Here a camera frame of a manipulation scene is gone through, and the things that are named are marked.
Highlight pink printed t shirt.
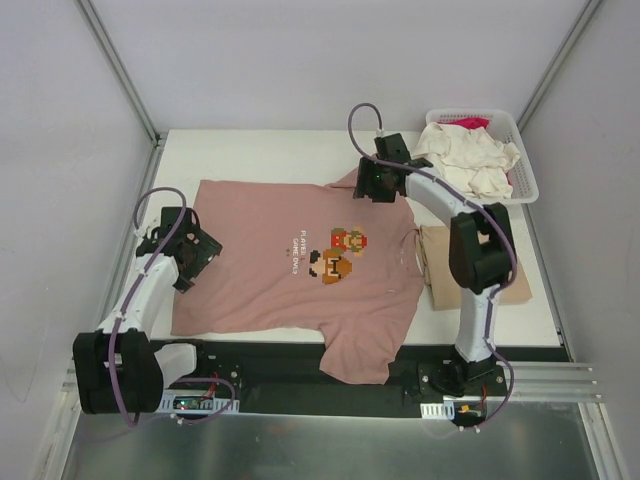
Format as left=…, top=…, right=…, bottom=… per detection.
left=171, top=175, right=424, bottom=384

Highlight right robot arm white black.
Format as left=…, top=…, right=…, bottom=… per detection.
left=354, top=155, right=517, bottom=397

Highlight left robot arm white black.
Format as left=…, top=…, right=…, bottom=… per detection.
left=72, top=206, right=222, bottom=415

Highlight cream crumpled t shirt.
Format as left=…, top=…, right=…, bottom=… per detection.
left=411, top=122, right=521, bottom=200

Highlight magenta t shirt in basket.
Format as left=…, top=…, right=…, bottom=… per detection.
left=440, top=117, right=490, bottom=130

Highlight folded beige t shirt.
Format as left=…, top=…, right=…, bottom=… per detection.
left=416, top=225, right=533, bottom=311

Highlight white plastic laundry basket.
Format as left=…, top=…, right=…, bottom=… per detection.
left=425, top=107, right=539, bottom=205

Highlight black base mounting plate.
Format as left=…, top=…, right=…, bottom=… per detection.
left=159, top=339, right=519, bottom=416

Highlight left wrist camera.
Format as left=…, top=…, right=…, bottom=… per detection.
left=159, top=206, right=199, bottom=236

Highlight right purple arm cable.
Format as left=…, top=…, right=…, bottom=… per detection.
left=348, top=103, right=516, bottom=436

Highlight left white cable duct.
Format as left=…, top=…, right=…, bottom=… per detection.
left=156, top=393, right=240, bottom=416

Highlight white cable duct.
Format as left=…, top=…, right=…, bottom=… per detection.
left=420, top=401, right=455, bottom=421
left=156, top=393, right=240, bottom=416

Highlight left aluminium frame post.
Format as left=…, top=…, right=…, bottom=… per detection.
left=74, top=0, right=163, bottom=147

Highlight aluminium frame post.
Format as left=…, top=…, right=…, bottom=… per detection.
left=516, top=0, right=606, bottom=131
left=74, top=0, right=163, bottom=147

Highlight right white cable duct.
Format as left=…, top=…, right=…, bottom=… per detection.
left=420, top=401, right=455, bottom=421

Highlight aluminium front rail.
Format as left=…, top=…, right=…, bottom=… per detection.
left=62, top=362, right=601, bottom=404

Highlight right aluminium frame post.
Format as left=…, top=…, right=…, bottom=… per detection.
left=516, top=0, right=606, bottom=131

